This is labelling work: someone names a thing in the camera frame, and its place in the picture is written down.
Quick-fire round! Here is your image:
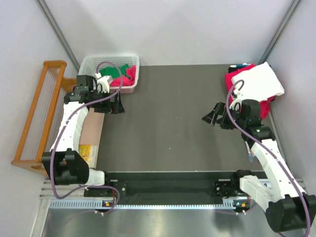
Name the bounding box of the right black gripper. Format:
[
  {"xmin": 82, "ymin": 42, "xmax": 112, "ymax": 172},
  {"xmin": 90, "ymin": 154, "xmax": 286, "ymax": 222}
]
[{"xmin": 201, "ymin": 102, "xmax": 246, "ymax": 130}]

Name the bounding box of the pink t shirt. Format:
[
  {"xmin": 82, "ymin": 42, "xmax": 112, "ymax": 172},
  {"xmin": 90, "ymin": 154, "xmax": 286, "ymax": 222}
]
[
  {"xmin": 110, "ymin": 65, "xmax": 136, "ymax": 87},
  {"xmin": 225, "ymin": 64, "xmax": 276, "ymax": 119}
]

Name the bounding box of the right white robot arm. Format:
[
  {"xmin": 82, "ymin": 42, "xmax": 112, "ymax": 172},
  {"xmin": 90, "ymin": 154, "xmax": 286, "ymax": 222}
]
[{"xmin": 202, "ymin": 99, "xmax": 316, "ymax": 235}]

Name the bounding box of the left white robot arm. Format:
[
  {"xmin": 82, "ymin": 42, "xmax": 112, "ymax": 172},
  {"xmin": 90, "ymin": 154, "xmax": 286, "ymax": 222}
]
[{"xmin": 41, "ymin": 73, "xmax": 125, "ymax": 196}]

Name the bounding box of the green t shirt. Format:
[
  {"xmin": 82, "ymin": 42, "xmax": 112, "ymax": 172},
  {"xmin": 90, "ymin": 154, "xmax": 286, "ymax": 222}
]
[{"xmin": 99, "ymin": 64, "xmax": 129, "ymax": 79}]

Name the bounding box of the brown cardboard sheet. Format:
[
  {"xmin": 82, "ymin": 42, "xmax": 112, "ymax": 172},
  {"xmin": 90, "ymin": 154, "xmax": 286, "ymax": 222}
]
[{"xmin": 79, "ymin": 108, "xmax": 105, "ymax": 146}]

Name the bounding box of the folded dark t shirt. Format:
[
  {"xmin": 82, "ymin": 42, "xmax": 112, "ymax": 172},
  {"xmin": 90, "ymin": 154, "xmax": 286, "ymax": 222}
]
[{"xmin": 228, "ymin": 63, "xmax": 250, "ymax": 73}]

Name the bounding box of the folded pink t shirt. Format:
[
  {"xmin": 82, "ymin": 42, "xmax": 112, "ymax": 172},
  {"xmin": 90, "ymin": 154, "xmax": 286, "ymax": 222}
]
[{"xmin": 225, "ymin": 64, "xmax": 276, "ymax": 119}]

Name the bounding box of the folded white t shirt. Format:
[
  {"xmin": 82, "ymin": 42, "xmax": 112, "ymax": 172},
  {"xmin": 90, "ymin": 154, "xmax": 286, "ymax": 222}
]
[{"xmin": 232, "ymin": 62, "xmax": 284, "ymax": 102}]

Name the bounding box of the white plastic laundry basket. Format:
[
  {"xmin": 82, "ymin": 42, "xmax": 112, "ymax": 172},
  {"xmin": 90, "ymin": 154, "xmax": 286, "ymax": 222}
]
[{"xmin": 79, "ymin": 54, "xmax": 140, "ymax": 93}]

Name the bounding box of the yellow printed booklet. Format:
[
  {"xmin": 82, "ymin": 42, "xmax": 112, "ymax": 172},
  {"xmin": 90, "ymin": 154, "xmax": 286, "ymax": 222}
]
[{"xmin": 79, "ymin": 145, "xmax": 99, "ymax": 168}]

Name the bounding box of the bundle of marker pens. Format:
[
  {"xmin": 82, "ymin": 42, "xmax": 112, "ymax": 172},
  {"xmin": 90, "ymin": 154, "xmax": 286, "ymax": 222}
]
[{"xmin": 245, "ymin": 142, "xmax": 253, "ymax": 162}]

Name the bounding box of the wooden rack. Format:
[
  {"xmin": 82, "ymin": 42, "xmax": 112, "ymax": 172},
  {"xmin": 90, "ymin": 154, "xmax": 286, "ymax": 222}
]
[{"xmin": 11, "ymin": 60, "xmax": 76, "ymax": 177}]

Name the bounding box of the grey slotted cable duct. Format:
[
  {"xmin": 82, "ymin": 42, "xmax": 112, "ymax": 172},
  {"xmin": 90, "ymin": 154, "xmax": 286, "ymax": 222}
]
[{"xmin": 49, "ymin": 199, "xmax": 250, "ymax": 210}]

